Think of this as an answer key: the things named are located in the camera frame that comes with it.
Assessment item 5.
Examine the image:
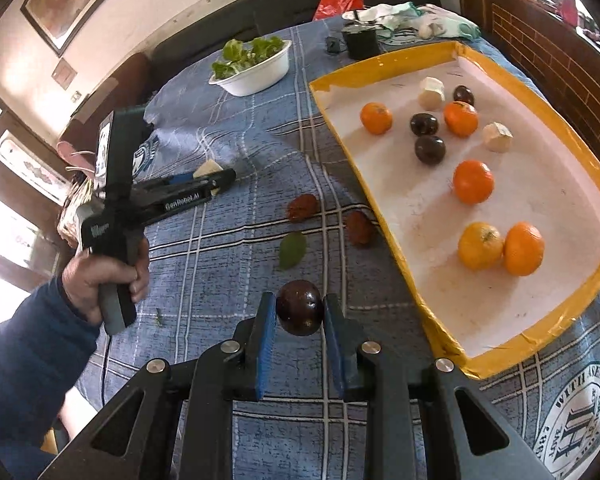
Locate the large white yam chunk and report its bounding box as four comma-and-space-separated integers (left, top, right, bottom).
193, 159, 223, 197

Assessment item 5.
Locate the red date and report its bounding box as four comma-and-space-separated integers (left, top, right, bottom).
287, 193, 321, 223
344, 210, 376, 247

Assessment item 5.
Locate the yellowish mandarin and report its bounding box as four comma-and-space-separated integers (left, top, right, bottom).
457, 222, 504, 271

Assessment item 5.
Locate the orange mandarin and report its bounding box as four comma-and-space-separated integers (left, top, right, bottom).
453, 159, 495, 205
360, 102, 393, 136
443, 101, 479, 138

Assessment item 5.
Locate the big orange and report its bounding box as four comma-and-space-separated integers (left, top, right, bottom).
503, 222, 545, 276

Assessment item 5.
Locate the small dark plum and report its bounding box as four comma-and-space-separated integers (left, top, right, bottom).
453, 84, 475, 106

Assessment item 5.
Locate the small white yam piece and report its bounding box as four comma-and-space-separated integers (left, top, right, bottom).
482, 122, 514, 153

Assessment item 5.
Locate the left forearm blue sleeve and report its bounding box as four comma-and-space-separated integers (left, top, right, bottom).
0, 278, 99, 479

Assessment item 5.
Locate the person left hand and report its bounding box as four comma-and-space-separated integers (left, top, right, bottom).
61, 237, 149, 325

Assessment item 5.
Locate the blue plaid tablecloth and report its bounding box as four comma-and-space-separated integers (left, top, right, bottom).
76, 18, 600, 479

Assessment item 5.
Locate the brown armchair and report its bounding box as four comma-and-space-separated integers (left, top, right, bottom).
56, 52, 150, 177

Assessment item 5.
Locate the green leaf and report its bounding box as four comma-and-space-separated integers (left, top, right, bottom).
278, 231, 306, 270

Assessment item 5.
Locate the white bowl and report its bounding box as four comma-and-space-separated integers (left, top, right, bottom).
209, 39, 292, 96

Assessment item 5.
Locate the green lettuce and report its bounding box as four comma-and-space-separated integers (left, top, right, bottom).
211, 36, 285, 80

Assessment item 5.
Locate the small black charger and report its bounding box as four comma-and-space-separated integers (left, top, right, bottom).
325, 36, 341, 55

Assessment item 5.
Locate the yellow white tray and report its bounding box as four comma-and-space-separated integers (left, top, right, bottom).
310, 41, 600, 379

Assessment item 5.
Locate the black cup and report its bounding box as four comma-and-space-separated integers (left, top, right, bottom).
341, 10, 380, 61

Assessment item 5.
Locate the white crumpled cloth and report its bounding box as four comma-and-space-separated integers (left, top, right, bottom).
342, 1, 482, 46

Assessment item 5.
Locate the pink bottle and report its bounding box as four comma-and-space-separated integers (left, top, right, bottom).
557, 0, 579, 28

